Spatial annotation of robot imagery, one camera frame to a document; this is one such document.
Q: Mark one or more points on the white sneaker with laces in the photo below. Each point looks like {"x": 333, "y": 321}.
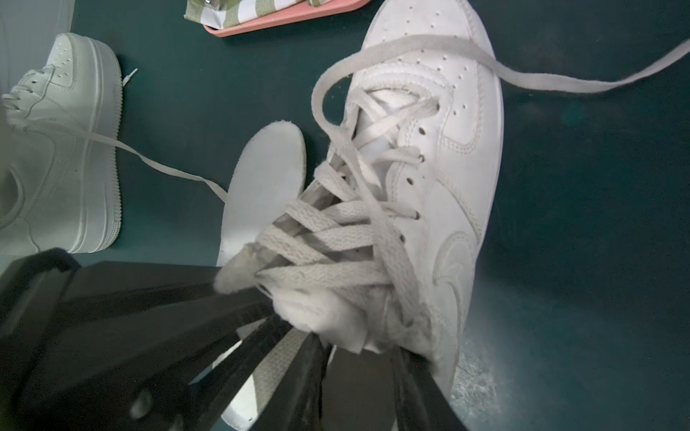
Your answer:
{"x": 59, "y": 138}

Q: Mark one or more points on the white insole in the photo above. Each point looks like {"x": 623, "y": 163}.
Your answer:
{"x": 269, "y": 174}

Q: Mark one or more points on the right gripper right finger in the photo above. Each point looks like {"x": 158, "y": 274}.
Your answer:
{"x": 419, "y": 403}

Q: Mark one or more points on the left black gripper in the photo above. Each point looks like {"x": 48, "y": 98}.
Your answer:
{"x": 136, "y": 346}

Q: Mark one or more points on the green white checkered cloth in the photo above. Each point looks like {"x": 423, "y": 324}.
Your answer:
{"x": 220, "y": 15}

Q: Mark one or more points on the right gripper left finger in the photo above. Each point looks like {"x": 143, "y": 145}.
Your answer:
{"x": 297, "y": 402}

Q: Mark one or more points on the pink tray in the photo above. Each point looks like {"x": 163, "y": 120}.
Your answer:
{"x": 295, "y": 14}

